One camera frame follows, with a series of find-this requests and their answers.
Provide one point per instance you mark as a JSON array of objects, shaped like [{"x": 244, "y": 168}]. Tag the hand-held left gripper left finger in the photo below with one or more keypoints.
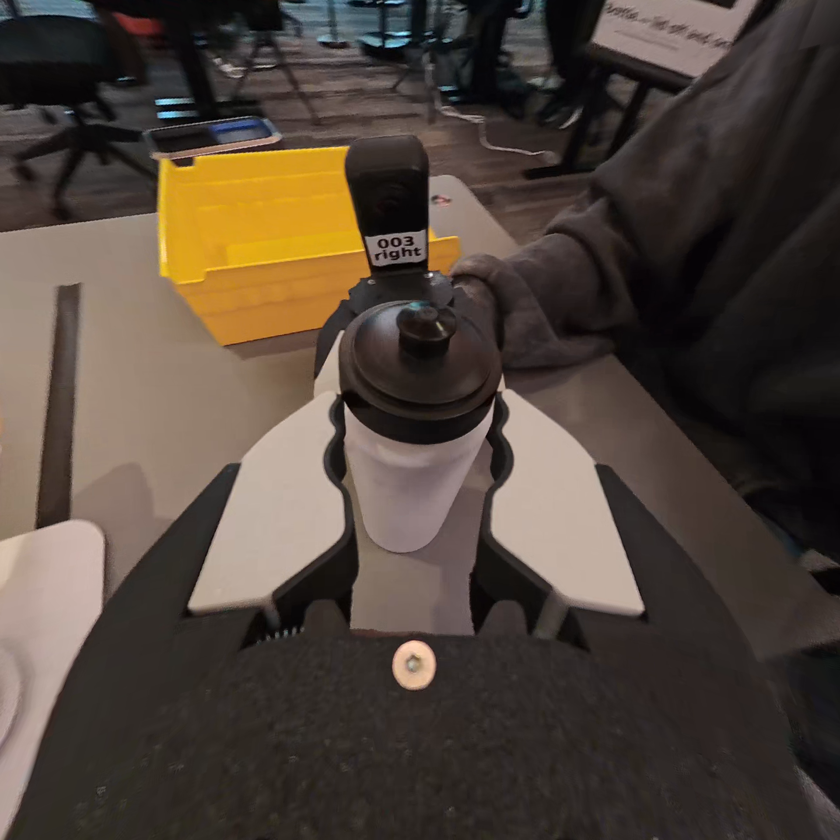
[{"x": 275, "y": 518}]

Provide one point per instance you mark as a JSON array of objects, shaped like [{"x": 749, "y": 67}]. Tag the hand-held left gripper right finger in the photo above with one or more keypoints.
[{"x": 558, "y": 525}]

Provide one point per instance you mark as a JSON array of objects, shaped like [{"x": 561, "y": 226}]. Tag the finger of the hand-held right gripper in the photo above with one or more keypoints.
[{"x": 326, "y": 367}]

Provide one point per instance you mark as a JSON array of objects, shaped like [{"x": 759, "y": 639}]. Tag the black bottle lid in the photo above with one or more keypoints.
[{"x": 394, "y": 367}]

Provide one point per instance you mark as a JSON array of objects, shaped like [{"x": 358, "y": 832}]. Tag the white plastic bottle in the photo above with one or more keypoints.
[{"x": 407, "y": 485}]

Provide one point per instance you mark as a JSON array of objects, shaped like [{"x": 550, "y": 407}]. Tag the person's right forearm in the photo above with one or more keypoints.
[{"x": 558, "y": 308}]

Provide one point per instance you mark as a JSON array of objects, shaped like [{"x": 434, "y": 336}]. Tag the yellow plastic bin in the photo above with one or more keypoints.
[{"x": 262, "y": 262}]

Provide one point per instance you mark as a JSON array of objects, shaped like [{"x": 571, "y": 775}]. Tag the dark tray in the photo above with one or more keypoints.
[{"x": 210, "y": 134}]

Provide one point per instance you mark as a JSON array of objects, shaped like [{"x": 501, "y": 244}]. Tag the instruction sheet on wooden stand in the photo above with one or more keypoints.
[{"x": 52, "y": 590}]

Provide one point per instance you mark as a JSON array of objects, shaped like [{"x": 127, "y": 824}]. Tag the white paper sign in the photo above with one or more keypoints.
[{"x": 669, "y": 33}]

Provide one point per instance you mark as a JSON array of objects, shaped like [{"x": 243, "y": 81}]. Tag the black office chair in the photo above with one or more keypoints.
[{"x": 52, "y": 59}]

